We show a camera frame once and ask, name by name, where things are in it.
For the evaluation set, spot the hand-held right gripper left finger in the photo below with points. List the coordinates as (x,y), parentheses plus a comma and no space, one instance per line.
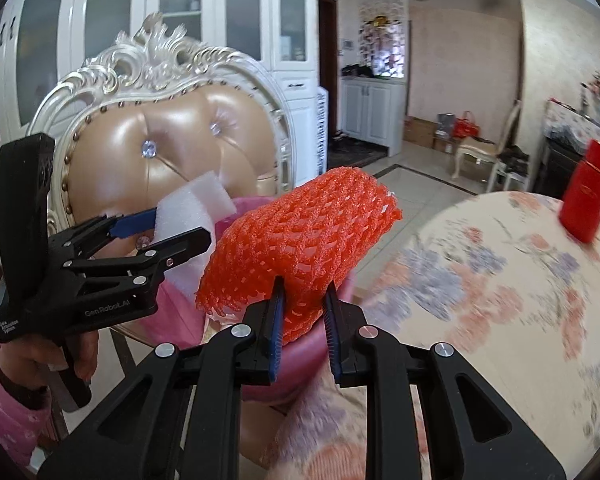
(276,330)

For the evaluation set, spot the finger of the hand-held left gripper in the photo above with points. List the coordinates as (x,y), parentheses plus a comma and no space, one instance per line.
(180,247)
(130,224)

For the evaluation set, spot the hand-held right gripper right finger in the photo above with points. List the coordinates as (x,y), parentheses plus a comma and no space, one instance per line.
(334,335)

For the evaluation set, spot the white foam block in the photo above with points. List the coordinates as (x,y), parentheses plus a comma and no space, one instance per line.
(190,205)

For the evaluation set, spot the pink lined waste bin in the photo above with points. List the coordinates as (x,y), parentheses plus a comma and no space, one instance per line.
(180,310)

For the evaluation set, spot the orange foam fruit net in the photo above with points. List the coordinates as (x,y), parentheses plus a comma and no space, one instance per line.
(305,240)

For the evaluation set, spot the person's left forearm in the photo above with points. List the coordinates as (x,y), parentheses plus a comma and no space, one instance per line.
(5,420)

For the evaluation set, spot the person's left hand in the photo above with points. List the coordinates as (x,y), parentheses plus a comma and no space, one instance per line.
(30,365)

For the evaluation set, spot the ornate beige leather chair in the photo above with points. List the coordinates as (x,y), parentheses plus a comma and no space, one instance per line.
(180,125)

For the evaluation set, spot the dark doormat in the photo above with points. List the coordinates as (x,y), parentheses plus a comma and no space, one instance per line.
(355,157)

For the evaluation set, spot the white cutout panel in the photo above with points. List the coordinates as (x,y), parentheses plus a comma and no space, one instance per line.
(322,130)

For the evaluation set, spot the cardboard box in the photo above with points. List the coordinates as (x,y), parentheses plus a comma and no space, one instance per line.
(419,132)

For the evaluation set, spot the low white cabinet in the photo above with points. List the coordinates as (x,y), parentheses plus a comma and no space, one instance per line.
(375,115)

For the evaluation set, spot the dark wooden door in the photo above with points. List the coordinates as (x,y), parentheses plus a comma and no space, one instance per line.
(328,70)

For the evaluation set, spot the ornate white wooden chair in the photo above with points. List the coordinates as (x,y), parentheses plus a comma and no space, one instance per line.
(480,152)

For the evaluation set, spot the grey paper bag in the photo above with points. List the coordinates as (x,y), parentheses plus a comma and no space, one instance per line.
(445,124)

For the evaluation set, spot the white glass-door cabinet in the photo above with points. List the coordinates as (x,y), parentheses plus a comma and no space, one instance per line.
(240,10)

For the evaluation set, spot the red gift bag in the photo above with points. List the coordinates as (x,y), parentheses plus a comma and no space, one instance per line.
(466,126)

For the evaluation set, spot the dark cloth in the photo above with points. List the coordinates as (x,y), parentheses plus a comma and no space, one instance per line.
(514,160)

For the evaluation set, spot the dark bag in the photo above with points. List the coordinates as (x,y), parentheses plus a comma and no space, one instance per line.
(360,71)

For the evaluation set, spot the black piano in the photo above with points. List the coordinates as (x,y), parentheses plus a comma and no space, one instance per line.
(557,165)

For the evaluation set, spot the red thermos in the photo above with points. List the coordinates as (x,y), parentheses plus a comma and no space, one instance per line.
(587,195)

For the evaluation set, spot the white lattice screen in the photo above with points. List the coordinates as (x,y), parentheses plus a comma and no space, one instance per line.
(385,35)

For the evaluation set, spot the floral lace piano cover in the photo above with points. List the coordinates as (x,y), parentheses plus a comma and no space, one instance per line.
(575,117)

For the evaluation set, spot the wall control panel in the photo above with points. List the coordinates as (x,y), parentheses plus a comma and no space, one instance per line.
(348,44)

